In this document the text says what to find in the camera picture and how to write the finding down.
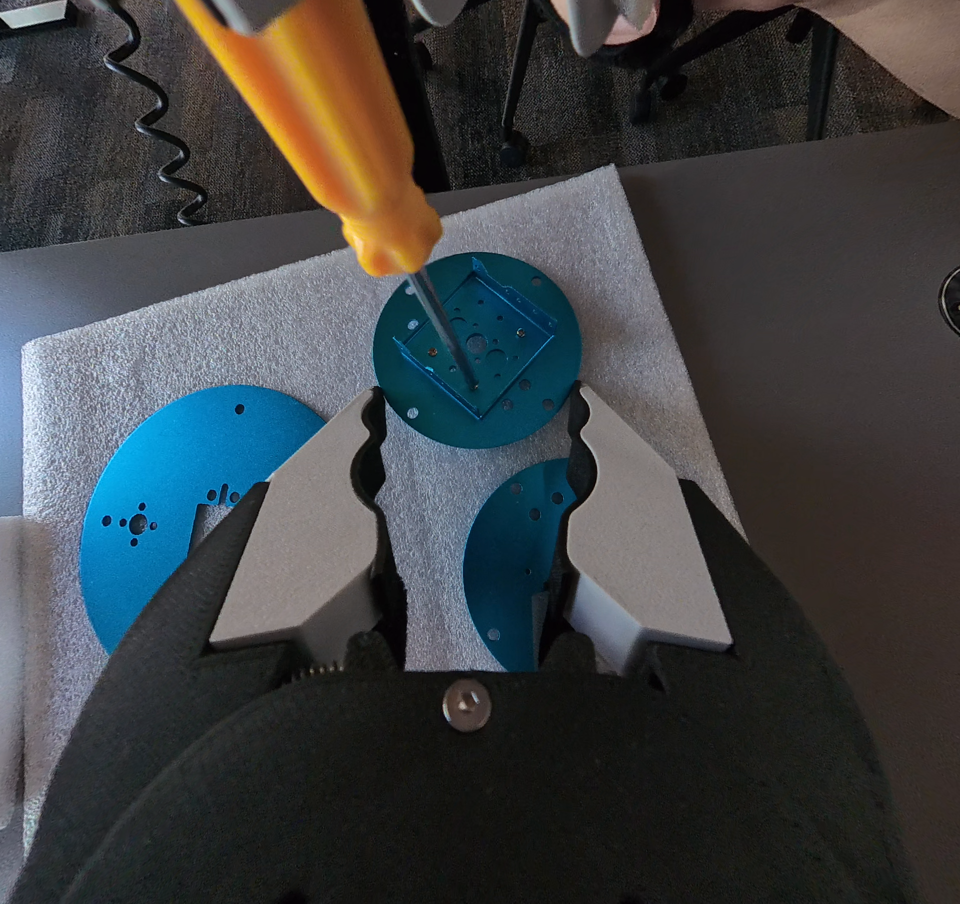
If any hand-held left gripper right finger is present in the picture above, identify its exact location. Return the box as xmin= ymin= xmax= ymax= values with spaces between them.
xmin=536 ymin=382 xmax=735 ymax=678

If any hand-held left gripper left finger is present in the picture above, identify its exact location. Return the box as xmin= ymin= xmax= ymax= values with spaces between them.
xmin=208 ymin=386 xmax=411 ymax=671

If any yellow-handled screwdriver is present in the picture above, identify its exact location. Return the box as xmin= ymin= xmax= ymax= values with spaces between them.
xmin=131 ymin=0 xmax=444 ymax=391

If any small blue round metal plate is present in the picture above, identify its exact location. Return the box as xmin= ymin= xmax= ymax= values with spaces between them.
xmin=372 ymin=251 xmax=584 ymax=449

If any blue square metal bracket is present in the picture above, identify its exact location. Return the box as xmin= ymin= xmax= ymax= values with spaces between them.
xmin=390 ymin=255 xmax=560 ymax=421

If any person's right forearm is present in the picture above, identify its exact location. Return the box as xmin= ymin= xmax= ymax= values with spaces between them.
xmin=806 ymin=0 xmax=960 ymax=121

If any black desk leg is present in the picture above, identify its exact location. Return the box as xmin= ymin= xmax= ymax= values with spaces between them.
xmin=352 ymin=0 xmax=453 ymax=193

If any dark grey desk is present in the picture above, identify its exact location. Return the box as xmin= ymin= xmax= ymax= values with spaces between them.
xmin=0 ymin=120 xmax=960 ymax=904

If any white desk foot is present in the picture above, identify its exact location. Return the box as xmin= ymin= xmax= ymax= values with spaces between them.
xmin=0 ymin=2 xmax=80 ymax=31

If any small blue perforated disc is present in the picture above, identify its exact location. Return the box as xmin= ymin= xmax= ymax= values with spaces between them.
xmin=463 ymin=457 xmax=579 ymax=673

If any large blue disc rectangular cutout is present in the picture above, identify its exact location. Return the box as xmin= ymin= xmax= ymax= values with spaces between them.
xmin=80 ymin=385 xmax=329 ymax=658

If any white foam sheet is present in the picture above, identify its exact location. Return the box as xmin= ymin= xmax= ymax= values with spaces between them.
xmin=21 ymin=163 xmax=745 ymax=856

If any white foam block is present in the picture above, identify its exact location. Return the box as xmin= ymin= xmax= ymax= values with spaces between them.
xmin=0 ymin=515 xmax=54 ymax=830

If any black coiled cable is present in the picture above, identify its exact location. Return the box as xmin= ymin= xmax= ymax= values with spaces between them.
xmin=103 ymin=7 xmax=207 ymax=229

